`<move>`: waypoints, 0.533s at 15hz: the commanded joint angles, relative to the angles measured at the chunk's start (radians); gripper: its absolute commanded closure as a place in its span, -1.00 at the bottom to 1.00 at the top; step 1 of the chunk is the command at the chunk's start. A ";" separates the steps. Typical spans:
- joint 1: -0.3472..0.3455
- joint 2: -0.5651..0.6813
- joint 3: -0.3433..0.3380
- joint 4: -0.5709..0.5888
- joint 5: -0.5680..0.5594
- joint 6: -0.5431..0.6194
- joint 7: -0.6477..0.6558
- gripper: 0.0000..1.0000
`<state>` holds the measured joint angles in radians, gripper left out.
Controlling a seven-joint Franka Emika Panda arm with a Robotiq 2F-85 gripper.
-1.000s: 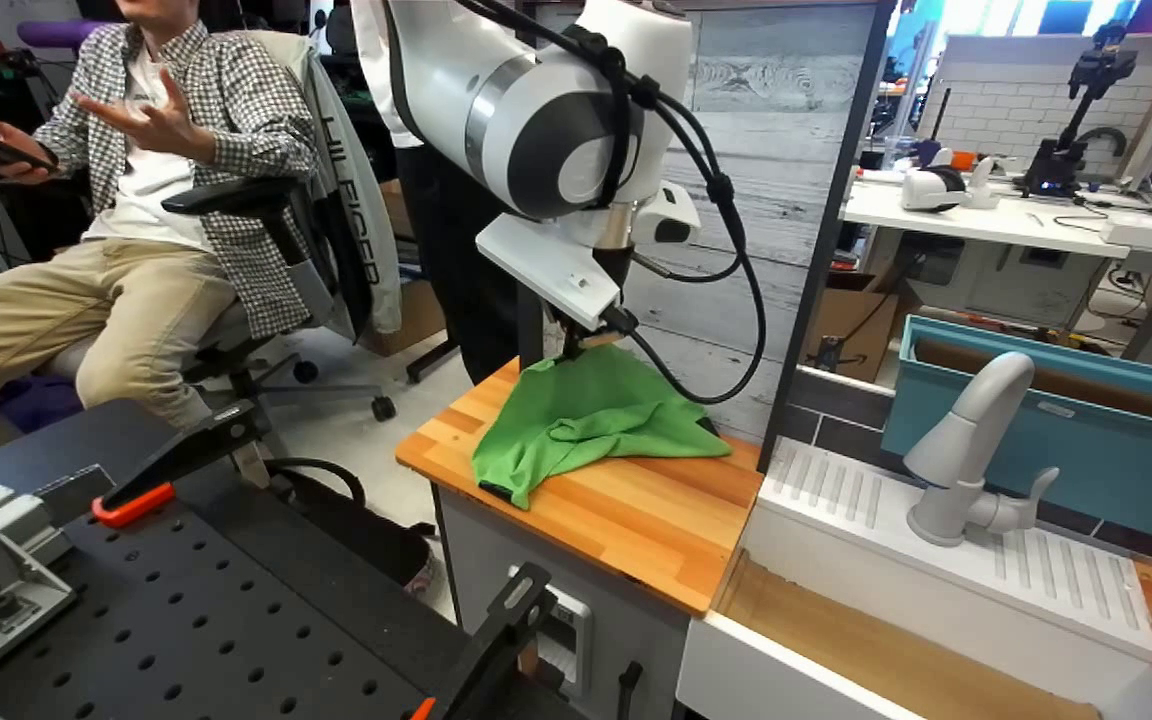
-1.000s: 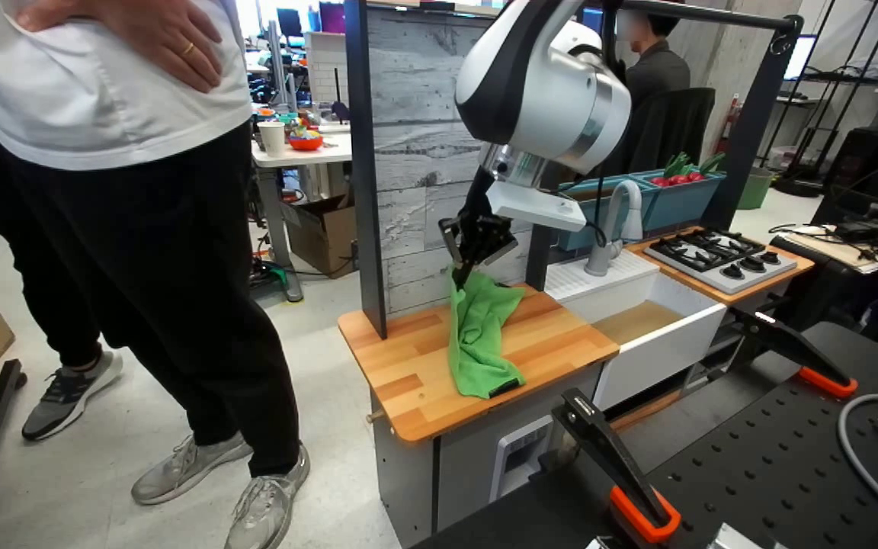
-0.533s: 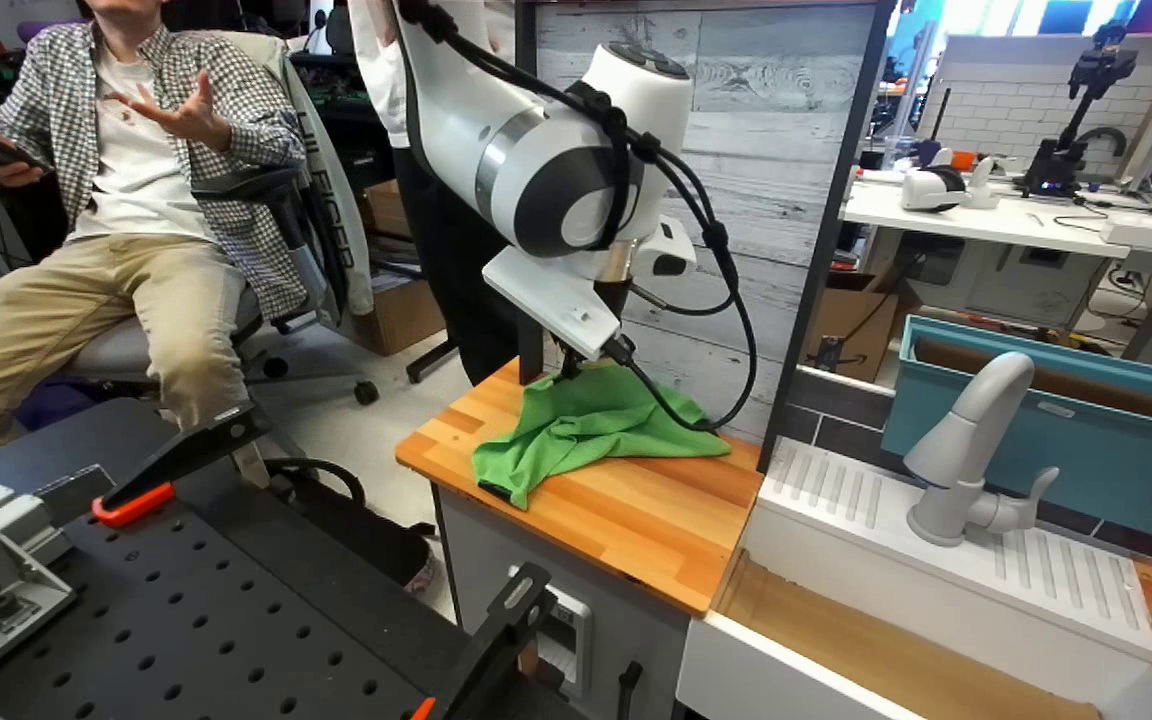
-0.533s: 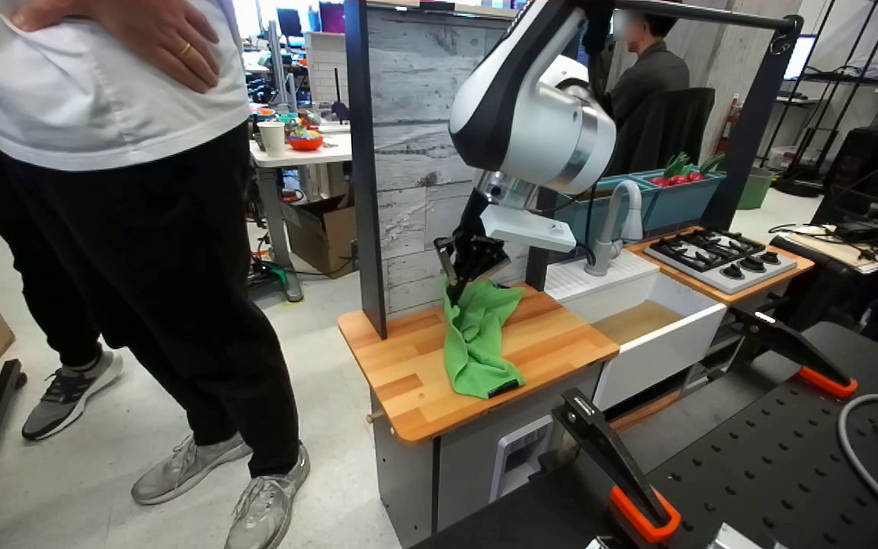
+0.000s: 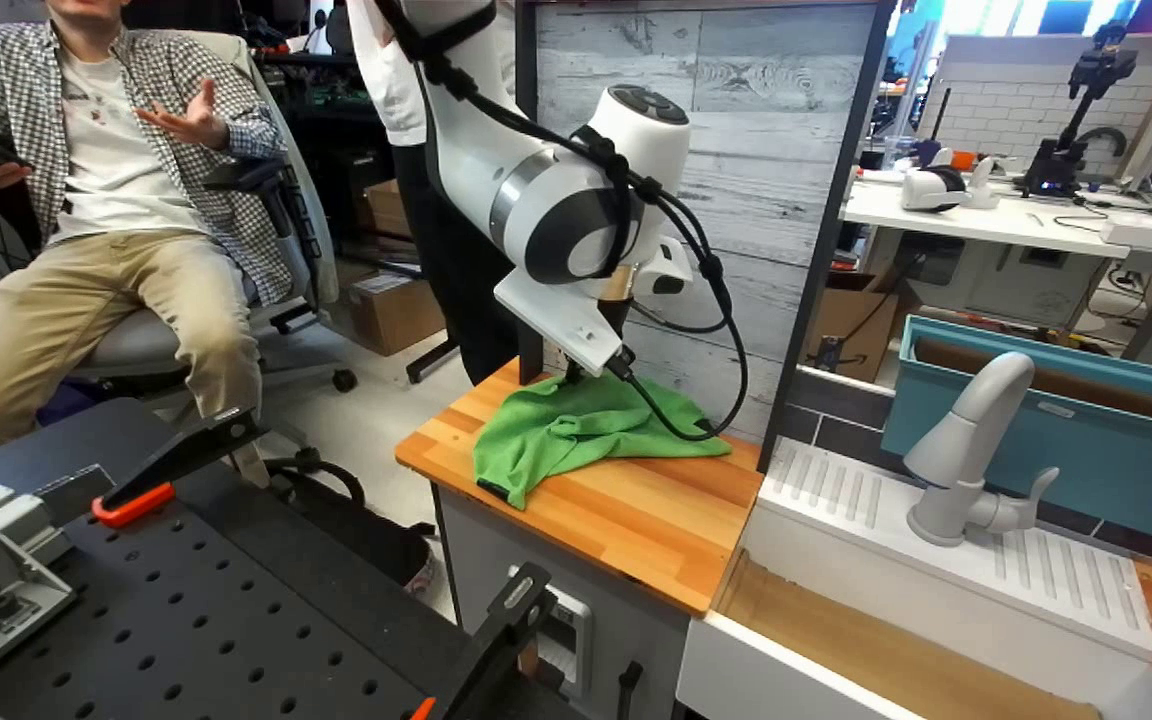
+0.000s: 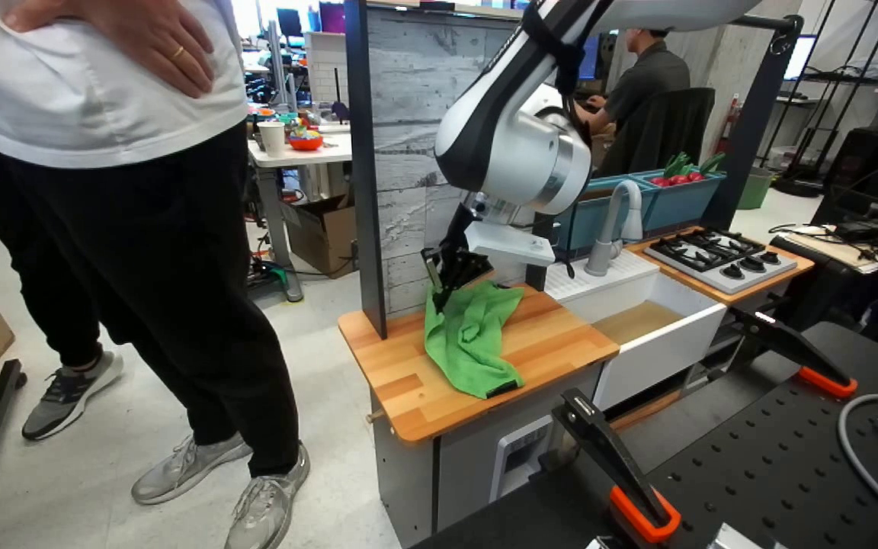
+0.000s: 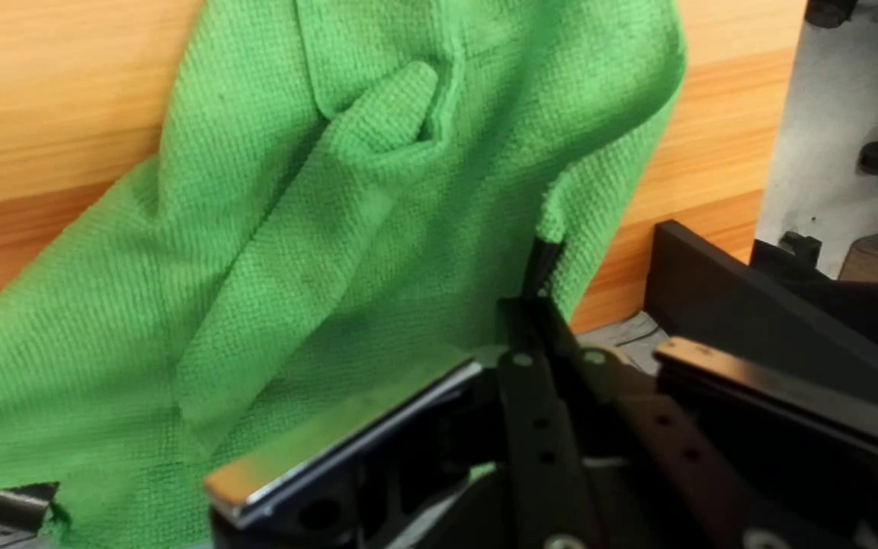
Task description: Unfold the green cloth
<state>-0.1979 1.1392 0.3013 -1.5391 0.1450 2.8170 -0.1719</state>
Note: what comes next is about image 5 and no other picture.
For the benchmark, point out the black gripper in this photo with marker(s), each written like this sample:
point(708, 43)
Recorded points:
point(543, 353)

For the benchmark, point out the green cloth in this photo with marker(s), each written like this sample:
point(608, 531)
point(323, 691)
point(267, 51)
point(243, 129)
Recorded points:
point(563, 434)

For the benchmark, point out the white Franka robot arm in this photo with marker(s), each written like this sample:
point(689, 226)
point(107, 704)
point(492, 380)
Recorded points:
point(536, 203)

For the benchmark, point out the seated person left hand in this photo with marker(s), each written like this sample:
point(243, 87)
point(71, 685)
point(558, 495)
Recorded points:
point(192, 121)

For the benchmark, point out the brown cardboard box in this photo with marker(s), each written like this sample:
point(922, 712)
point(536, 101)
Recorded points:
point(856, 326)
point(387, 209)
point(390, 309)

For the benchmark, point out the wooden top grey cabinet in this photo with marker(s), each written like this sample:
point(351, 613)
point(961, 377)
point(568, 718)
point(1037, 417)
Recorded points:
point(470, 546)

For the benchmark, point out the black bag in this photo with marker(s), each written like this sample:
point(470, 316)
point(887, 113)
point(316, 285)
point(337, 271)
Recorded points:
point(358, 543)

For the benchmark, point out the grey wood print back panel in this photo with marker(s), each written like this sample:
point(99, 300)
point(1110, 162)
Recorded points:
point(760, 203)

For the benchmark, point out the black office chair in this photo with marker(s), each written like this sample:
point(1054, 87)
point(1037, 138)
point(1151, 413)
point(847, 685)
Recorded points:
point(288, 214)

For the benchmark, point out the white dome object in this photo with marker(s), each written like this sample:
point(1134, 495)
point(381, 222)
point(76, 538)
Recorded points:
point(930, 195)

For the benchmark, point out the grey faucet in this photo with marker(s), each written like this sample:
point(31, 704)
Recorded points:
point(971, 440)

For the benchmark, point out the orange ball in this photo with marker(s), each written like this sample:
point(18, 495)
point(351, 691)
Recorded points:
point(961, 162)

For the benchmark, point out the white sink basin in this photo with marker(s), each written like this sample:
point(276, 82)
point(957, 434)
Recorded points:
point(949, 585)

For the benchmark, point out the white desk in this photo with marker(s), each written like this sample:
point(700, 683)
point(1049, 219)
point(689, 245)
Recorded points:
point(1003, 222)

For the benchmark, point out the seated person checked shirt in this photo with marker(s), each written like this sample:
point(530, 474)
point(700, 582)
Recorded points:
point(109, 146)

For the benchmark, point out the black articulated stand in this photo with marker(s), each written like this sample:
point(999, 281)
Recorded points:
point(1058, 164)

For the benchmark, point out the teal storage bin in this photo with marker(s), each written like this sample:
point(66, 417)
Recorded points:
point(1110, 455)

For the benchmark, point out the light grey wrist camera block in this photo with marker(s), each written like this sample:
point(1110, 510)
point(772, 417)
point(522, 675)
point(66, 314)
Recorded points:
point(563, 326)

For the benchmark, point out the black metal frame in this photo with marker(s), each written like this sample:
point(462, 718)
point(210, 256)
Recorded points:
point(823, 226)

